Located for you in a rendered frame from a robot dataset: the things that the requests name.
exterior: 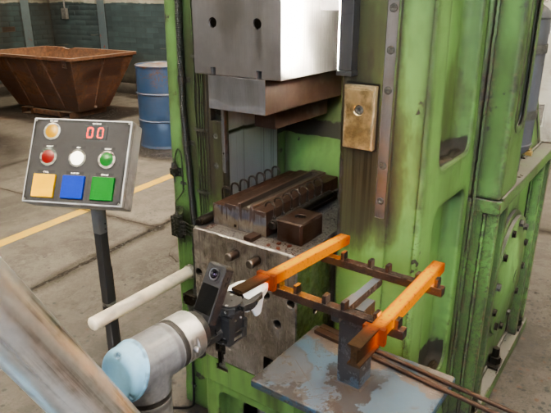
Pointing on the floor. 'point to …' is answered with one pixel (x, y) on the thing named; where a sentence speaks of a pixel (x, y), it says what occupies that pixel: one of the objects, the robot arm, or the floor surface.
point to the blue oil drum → (153, 104)
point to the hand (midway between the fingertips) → (260, 281)
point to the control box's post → (105, 270)
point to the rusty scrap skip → (63, 79)
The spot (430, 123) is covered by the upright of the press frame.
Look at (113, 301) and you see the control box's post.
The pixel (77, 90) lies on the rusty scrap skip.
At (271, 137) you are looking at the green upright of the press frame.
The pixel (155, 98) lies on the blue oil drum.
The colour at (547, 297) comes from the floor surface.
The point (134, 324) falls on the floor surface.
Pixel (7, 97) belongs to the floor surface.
